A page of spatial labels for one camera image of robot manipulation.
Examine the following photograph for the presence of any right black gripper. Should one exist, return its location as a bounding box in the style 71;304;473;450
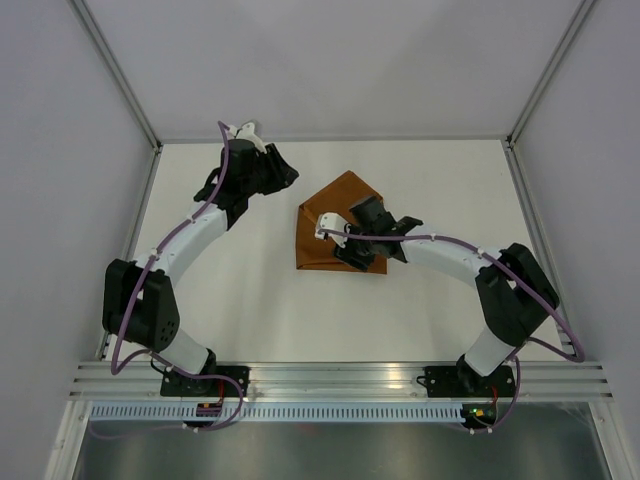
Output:
330;218;378;273

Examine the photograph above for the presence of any brown cloth napkin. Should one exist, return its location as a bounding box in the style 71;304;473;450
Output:
295;170;384;273

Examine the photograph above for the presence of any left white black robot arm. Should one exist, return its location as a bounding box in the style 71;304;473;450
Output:
102;139;299;396

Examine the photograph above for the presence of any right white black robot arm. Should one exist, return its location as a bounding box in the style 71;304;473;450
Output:
315;196;560;395

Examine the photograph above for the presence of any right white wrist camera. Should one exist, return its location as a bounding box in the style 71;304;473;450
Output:
314;212;351;248

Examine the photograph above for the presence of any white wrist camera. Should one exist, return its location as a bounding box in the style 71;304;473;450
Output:
314;212;351;248
228;120;267;153

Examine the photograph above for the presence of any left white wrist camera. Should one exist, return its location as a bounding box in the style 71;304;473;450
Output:
228;120;267;153

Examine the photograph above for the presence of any rear aluminium frame bar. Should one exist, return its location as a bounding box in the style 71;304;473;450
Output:
157;132;511;144

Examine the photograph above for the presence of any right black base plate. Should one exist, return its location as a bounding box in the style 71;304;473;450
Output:
416;365;516;400

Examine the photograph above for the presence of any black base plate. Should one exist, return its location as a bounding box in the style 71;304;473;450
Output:
416;365;516;400
160;365;250;398

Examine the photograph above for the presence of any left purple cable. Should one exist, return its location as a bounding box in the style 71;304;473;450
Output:
87;119;246;441

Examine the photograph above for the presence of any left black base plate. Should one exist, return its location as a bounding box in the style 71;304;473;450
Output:
160;365;250;398

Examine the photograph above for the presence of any left aluminium frame post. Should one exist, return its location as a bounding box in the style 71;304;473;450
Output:
68;0;162;153

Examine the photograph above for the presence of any aluminium frame post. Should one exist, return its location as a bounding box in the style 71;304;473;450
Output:
503;0;599;150
68;0;162;153

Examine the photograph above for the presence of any aluminium front rail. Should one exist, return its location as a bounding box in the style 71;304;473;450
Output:
67;361;613;403

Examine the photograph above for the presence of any white slotted cable duct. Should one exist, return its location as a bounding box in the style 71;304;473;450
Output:
90;401;463;423

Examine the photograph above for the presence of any right aluminium frame post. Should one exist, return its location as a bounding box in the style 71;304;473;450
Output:
503;0;599;150

